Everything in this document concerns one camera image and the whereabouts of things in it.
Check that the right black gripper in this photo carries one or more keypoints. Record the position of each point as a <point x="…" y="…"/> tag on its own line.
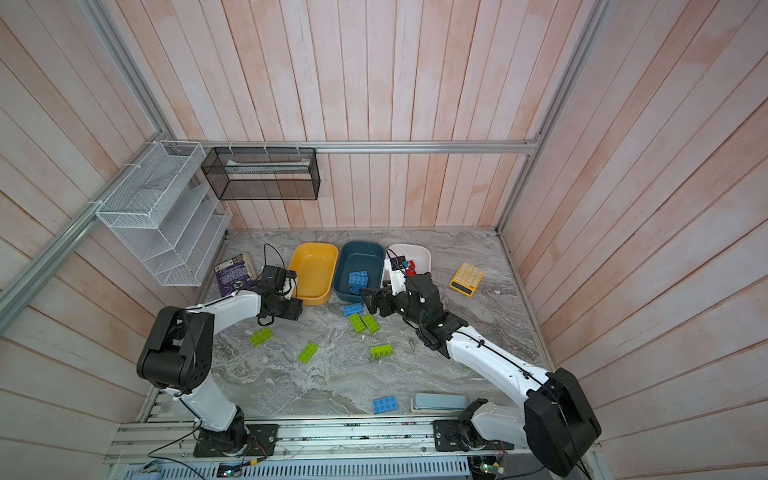
<point x="378" y="299"/>

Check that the white rectangular tray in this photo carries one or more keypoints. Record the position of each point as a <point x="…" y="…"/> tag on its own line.
<point x="418" y="254"/>

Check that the green lego lower left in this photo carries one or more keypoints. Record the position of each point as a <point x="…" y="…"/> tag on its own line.
<point x="307" y="353"/>

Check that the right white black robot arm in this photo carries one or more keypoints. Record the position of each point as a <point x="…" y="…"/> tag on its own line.
<point x="551" y="416"/>

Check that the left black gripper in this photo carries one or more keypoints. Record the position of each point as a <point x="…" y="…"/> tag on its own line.
<point x="294" y="311"/>

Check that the aluminium front rail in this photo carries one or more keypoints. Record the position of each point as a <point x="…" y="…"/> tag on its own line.
<point x="298" y="439"/>

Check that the dark teal rectangular tray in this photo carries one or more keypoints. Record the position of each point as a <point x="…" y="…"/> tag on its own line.
<point x="357" y="256"/>

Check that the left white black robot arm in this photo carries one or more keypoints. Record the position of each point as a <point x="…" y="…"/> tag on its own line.
<point x="177" y="356"/>

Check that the small green lego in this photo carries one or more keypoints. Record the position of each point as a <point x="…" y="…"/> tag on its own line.
<point x="260" y="337"/>

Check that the light blue stapler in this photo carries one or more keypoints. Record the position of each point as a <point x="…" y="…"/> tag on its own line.
<point x="434" y="402"/>

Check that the purple book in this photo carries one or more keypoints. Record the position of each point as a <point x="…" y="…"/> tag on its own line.
<point x="235" y="273"/>

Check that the green lego centre right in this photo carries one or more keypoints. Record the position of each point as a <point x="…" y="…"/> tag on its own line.
<point x="370" y="323"/>

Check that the aluminium back frame bar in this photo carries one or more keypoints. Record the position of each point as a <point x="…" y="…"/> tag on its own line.
<point x="392" y="147"/>

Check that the white wire mesh shelf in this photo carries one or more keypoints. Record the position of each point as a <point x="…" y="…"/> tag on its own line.
<point x="172" y="225"/>

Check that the yellow calculator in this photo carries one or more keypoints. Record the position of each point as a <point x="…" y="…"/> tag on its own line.
<point x="467" y="279"/>

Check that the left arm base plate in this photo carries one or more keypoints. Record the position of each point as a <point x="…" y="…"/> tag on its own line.
<point x="252" y="440"/>

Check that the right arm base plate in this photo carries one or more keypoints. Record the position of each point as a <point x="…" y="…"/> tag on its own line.
<point x="454" y="435"/>

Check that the blue lego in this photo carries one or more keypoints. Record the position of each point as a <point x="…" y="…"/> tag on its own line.
<point x="353" y="309"/>
<point x="358" y="277"/>
<point x="385" y="405"/>
<point x="355" y="287"/>

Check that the blue lego front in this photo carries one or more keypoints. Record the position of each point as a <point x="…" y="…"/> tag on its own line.
<point x="385" y="405"/>

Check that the green lego lower centre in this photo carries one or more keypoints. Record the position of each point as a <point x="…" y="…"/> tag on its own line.
<point x="381" y="351"/>

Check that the green lego centre left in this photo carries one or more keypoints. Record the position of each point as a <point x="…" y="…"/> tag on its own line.
<point x="357" y="323"/>

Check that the yellow rectangular tray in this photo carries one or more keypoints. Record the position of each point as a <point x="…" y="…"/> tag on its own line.
<point x="314" y="264"/>

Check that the black mesh basket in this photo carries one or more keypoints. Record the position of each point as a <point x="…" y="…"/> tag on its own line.
<point x="263" y="173"/>

